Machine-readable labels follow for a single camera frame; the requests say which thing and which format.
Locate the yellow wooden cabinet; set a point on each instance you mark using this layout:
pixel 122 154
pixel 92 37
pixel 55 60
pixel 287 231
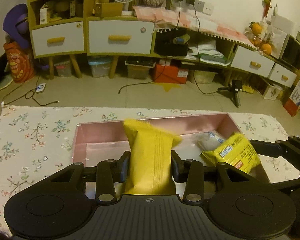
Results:
pixel 86 37

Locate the white power adapter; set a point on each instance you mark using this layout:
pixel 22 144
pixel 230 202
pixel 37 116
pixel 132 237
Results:
pixel 41 88

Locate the orange printed bag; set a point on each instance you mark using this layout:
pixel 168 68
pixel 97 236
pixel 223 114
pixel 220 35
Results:
pixel 18 63

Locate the clear storage box black lid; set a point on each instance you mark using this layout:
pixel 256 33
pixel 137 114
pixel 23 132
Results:
pixel 139 68

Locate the pink cardboard box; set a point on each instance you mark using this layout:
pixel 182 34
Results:
pixel 105 135

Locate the purple plush toy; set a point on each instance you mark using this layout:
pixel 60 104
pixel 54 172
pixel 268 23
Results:
pixel 15 27

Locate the pink cloth with pompoms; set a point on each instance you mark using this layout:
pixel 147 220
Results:
pixel 215 27

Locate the orange fruit decoration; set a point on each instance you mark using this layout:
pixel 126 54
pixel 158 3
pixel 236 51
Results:
pixel 260 38

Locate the blue white cardboard box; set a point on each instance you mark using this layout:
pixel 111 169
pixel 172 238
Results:
pixel 297 97

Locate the white box yellow print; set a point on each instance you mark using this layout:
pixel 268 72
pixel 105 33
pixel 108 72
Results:
pixel 272 90

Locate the small clear storage box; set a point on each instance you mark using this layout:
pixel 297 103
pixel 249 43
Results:
pixel 63 68

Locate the plain yellow snack packet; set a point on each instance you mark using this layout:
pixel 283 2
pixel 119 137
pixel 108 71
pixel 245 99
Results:
pixel 150 155

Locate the yellow star paper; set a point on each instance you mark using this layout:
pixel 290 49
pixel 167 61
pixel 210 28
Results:
pixel 168 87

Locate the brown cardboard box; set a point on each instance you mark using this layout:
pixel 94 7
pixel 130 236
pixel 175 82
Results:
pixel 108 10

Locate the clear storage box blue lid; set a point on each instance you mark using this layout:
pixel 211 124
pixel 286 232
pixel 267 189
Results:
pixel 100 67

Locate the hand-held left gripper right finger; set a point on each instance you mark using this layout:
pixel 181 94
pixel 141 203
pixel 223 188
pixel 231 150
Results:
pixel 176 166

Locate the stack of papers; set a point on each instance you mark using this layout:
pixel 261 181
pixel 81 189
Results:
pixel 207 52

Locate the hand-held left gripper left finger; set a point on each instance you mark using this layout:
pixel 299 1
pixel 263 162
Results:
pixel 122 166

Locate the clear blue snack packet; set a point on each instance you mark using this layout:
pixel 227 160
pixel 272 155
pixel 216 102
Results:
pixel 211 140

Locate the yellow printed snack packet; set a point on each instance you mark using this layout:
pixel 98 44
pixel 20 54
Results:
pixel 232 152

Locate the red cardboard box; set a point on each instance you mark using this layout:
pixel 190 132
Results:
pixel 168 73

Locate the yellow egg tray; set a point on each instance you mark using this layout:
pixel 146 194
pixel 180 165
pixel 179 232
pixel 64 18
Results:
pixel 248 88

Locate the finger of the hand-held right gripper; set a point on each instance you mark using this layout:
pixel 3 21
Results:
pixel 265 148
pixel 292 185

